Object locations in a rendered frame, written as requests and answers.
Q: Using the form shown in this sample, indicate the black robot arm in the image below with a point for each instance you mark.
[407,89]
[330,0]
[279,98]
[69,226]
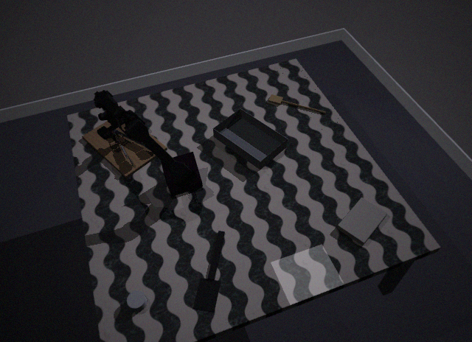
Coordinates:
[182,174]

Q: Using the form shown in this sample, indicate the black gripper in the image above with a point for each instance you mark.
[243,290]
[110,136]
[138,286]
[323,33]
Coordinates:
[106,133]

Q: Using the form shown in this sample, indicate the brown wooden board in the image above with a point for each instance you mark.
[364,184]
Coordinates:
[111,151]

